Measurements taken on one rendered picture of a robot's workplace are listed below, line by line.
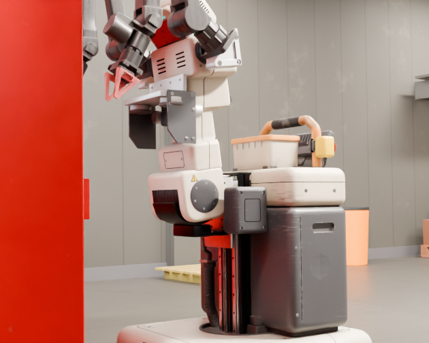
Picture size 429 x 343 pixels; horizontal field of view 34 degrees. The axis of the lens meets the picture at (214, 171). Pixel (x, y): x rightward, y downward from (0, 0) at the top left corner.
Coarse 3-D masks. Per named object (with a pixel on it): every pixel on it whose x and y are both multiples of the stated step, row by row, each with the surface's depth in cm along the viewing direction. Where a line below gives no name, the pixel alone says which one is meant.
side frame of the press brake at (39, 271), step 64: (0, 0) 93; (64, 0) 96; (0, 64) 93; (64, 64) 95; (0, 128) 92; (64, 128) 95; (0, 192) 92; (64, 192) 95; (0, 256) 92; (64, 256) 94; (0, 320) 91; (64, 320) 94
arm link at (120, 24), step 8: (112, 16) 194; (120, 16) 193; (152, 16) 195; (160, 16) 197; (112, 24) 191; (120, 24) 192; (128, 24) 195; (136, 24) 196; (144, 24) 195; (152, 24) 196; (104, 32) 193; (112, 32) 192; (120, 32) 192; (128, 32) 193; (144, 32) 198; (152, 32) 196; (120, 40) 194
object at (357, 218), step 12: (348, 216) 748; (360, 216) 749; (348, 228) 749; (360, 228) 749; (348, 240) 749; (360, 240) 749; (348, 252) 749; (360, 252) 749; (348, 264) 749; (360, 264) 749
